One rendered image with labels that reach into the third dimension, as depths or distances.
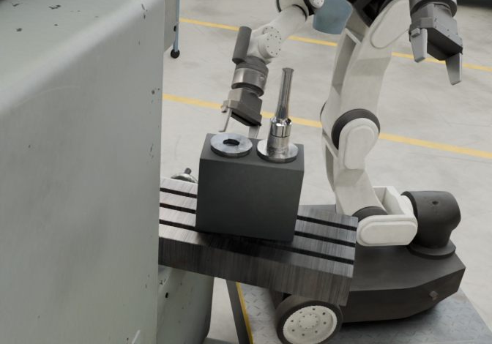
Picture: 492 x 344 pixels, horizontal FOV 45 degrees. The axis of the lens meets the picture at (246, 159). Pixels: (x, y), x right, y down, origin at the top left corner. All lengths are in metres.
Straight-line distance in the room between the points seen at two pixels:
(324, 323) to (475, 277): 1.34
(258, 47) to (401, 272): 0.86
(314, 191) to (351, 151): 1.66
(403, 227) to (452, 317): 0.38
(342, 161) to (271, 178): 0.50
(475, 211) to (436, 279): 1.58
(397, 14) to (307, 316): 0.88
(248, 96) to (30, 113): 1.05
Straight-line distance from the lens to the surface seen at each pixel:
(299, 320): 1.80
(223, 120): 1.47
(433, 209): 1.99
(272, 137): 1.24
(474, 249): 3.22
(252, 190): 1.26
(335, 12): 6.00
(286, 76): 1.19
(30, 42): 0.58
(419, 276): 1.97
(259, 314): 1.95
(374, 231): 1.89
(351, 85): 1.66
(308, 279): 1.29
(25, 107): 0.50
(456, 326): 2.11
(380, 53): 1.61
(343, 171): 1.74
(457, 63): 1.21
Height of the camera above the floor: 1.75
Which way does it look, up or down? 30 degrees down
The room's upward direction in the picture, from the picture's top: 6 degrees clockwise
